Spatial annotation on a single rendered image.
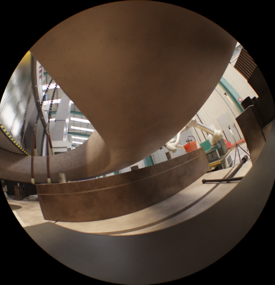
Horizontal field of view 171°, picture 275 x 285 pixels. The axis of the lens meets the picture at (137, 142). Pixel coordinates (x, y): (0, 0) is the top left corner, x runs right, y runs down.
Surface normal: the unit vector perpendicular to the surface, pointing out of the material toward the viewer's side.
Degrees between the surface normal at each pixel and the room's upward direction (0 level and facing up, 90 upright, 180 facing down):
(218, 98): 90
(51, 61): 180
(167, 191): 90
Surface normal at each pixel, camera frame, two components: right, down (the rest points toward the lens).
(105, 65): 0.28, 0.90
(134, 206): 0.25, -0.40
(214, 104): -0.80, 0.03
